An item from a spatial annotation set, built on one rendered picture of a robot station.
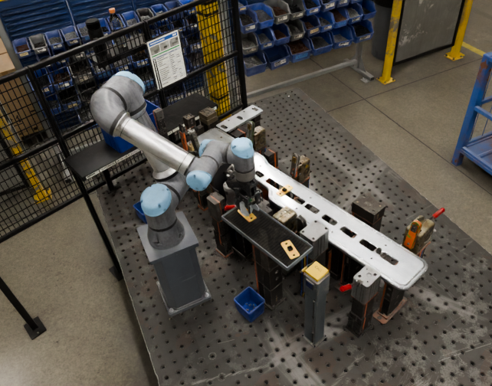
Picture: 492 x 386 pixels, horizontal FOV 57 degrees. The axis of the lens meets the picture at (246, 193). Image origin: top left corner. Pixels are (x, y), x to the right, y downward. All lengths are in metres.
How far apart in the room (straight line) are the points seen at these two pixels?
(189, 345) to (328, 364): 0.58
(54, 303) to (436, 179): 2.94
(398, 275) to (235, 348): 0.73
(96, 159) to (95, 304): 1.09
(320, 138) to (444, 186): 1.24
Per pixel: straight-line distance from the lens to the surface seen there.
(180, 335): 2.06
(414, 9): 4.86
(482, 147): 3.99
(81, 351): 3.02
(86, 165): 2.48
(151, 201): 1.70
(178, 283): 1.97
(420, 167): 3.91
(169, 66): 2.70
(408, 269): 1.87
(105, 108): 1.54
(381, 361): 1.98
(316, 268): 1.62
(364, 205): 2.03
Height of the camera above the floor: 2.45
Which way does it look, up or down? 43 degrees down
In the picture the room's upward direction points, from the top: 6 degrees counter-clockwise
